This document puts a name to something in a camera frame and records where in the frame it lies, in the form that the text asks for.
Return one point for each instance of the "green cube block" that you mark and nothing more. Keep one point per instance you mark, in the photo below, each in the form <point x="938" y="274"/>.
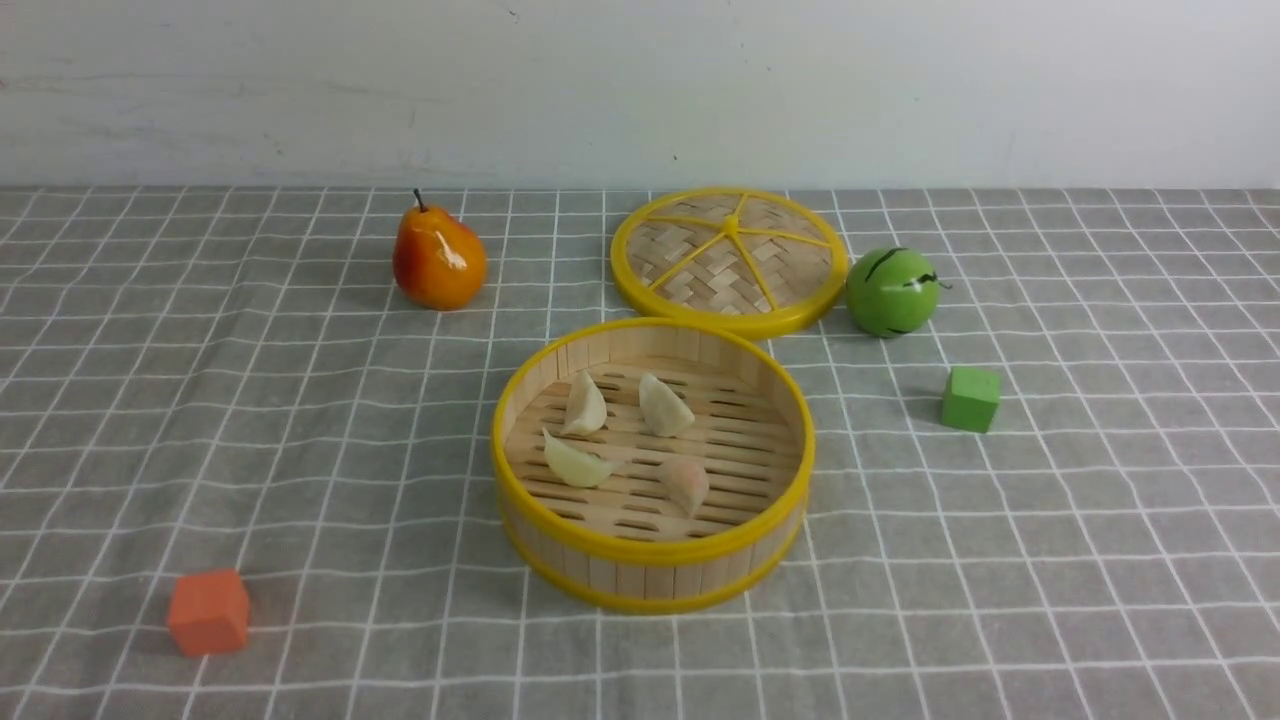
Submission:
<point x="971" y="399"/>

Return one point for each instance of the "pink dumpling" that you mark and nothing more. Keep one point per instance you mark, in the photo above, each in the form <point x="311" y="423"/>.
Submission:
<point x="686" y="482"/>

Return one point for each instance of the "bamboo steamer tray yellow rim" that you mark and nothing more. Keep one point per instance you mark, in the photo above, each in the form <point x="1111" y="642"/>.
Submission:
<point x="623" y="545"/>

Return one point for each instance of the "woven bamboo steamer lid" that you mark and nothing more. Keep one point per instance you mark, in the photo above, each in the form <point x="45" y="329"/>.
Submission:
<point x="748" y="262"/>

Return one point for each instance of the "orange cube block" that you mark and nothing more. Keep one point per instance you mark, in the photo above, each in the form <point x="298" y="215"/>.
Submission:
<point x="209" y="613"/>

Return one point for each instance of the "green toy watermelon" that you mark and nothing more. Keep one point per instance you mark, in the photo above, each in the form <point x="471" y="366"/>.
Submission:
<point x="892" y="291"/>

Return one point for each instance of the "white dumpling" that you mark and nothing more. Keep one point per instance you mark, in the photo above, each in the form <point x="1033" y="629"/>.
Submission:
<point x="664" y="412"/>
<point x="586" y="410"/>

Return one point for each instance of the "orange red toy pear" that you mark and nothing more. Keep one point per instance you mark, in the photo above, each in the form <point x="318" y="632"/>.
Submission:
<point x="437" y="261"/>

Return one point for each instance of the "pale green dumpling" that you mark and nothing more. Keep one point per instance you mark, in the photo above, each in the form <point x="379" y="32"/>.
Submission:
<point x="575" y="467"/>

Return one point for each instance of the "grey checked tablecloth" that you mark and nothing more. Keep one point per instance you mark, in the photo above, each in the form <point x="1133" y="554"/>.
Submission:
<point x="203" y="378"/>

